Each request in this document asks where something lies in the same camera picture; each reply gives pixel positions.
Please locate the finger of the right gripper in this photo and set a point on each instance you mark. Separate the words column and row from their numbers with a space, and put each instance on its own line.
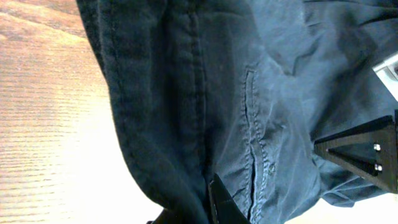
column 368, row 151

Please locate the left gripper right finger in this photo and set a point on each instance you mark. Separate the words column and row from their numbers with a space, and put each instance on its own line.
column 222, row 206

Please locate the dark blue shorts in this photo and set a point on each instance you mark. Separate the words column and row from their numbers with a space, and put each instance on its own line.
column 241, row 89

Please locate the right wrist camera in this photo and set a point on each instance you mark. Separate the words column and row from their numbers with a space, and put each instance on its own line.
column 386, row 71

